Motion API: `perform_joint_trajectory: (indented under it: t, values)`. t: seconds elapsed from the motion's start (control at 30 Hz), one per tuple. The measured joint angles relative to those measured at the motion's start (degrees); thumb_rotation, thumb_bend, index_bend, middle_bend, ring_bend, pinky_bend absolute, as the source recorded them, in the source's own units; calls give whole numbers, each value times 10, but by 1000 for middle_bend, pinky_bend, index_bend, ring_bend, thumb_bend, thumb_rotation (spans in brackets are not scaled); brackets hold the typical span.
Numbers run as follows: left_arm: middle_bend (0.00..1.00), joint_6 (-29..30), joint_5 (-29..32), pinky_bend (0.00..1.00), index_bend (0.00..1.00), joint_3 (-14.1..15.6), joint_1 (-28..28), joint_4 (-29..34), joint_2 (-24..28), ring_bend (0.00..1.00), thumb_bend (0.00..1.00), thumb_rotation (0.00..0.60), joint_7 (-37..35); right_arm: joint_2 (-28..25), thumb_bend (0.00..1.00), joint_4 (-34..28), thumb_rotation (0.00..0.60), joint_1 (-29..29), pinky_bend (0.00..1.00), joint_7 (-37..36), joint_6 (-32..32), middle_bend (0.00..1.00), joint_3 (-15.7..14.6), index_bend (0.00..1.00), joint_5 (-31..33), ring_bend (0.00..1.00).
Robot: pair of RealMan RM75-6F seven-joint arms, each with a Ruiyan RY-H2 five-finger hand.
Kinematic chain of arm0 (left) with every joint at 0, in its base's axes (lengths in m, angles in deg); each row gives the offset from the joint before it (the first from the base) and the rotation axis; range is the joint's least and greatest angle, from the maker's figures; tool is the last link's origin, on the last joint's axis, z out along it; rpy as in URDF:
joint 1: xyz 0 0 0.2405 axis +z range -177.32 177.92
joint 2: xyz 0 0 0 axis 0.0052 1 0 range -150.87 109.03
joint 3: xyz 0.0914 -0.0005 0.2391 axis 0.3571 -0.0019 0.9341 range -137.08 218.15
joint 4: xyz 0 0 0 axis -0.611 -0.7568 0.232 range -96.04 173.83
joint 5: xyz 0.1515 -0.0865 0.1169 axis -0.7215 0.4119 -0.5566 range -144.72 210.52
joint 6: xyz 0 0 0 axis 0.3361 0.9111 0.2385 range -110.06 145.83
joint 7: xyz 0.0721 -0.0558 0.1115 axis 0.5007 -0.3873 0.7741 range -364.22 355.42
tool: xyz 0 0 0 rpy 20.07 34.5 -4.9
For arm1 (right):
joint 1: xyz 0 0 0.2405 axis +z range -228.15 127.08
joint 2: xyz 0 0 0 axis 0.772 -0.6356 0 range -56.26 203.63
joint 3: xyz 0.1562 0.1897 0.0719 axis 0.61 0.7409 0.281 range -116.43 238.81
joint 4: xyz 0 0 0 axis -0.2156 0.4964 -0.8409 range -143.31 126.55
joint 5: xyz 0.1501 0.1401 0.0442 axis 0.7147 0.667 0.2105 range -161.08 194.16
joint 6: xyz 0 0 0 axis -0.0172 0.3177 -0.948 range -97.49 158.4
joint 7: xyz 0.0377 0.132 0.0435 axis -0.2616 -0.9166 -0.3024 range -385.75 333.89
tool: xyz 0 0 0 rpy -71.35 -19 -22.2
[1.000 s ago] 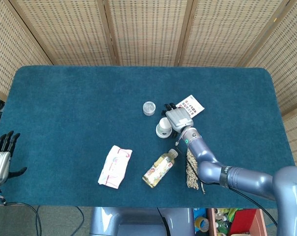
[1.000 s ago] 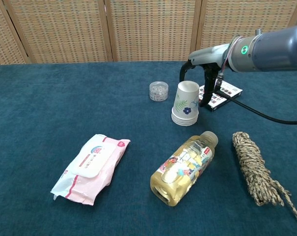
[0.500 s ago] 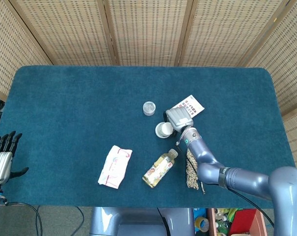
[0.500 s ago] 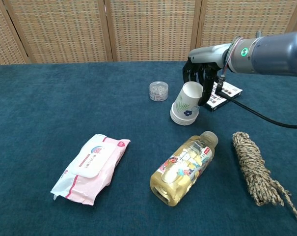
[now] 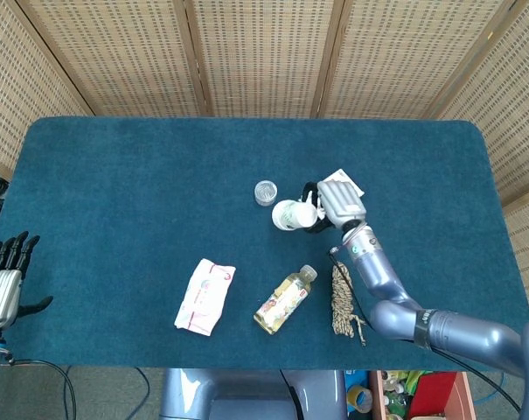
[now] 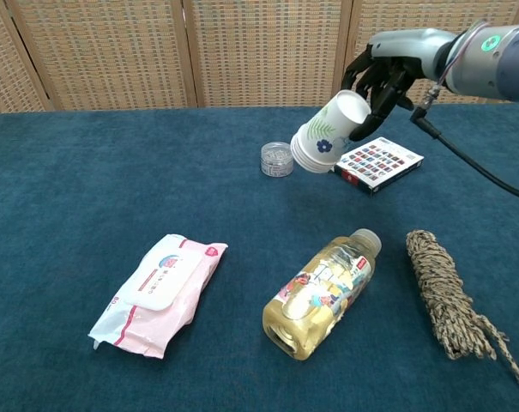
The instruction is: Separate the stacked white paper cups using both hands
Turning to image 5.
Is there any blue fabric table cover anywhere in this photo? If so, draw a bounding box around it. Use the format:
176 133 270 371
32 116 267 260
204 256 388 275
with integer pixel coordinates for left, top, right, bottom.
0 116 529 373

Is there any red storage box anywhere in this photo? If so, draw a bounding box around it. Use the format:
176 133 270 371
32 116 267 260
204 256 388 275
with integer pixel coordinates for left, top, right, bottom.
368 369 476 420

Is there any woven rattan folding screen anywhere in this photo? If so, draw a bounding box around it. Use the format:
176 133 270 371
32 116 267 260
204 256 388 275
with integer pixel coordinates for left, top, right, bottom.
0 0 529 316

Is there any black floor cable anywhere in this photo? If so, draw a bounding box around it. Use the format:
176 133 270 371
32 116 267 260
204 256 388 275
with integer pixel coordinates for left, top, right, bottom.
134 367 152 420

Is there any pink wet wipes pack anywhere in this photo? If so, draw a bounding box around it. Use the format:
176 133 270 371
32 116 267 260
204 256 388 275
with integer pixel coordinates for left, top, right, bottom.
173 257 237 338

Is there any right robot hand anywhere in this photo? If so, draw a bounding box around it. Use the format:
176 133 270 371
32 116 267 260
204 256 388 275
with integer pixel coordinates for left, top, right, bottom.
301 180 368 235

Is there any beige braided rope bundle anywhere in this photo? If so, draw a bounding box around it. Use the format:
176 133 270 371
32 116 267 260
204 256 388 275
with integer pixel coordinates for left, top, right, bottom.
331 261 369 347

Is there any yellow tape roll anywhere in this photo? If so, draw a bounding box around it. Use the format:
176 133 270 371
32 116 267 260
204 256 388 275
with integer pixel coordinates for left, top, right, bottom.
345 383 374 415

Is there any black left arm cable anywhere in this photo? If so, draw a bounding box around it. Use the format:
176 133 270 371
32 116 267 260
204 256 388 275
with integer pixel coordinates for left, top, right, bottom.
0 357 78 420

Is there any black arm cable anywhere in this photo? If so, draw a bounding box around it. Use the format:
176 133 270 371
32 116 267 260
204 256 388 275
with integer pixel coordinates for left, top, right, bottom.
329 246 522 415
0 357 78 420

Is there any yellow tea plastic bottle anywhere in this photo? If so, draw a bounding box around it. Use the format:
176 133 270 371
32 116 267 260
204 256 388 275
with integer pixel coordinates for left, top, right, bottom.
253 263 318 336

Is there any white floral paper cup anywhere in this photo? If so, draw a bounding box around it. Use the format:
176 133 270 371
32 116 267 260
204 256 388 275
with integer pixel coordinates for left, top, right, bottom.
275 199 318 232

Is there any green yellow packaging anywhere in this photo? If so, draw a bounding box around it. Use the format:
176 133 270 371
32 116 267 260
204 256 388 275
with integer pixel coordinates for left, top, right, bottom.
379 369 438 420

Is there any grey robot torso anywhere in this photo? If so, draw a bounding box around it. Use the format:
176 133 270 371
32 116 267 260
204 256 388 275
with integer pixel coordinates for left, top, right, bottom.
158 368 348 420

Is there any small clear plastic lid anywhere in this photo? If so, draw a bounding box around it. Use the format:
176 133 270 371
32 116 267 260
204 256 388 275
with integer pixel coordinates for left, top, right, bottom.
254 180 279 207

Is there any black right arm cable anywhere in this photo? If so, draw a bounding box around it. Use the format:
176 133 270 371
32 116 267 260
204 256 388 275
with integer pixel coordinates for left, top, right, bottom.
329 246 522 415

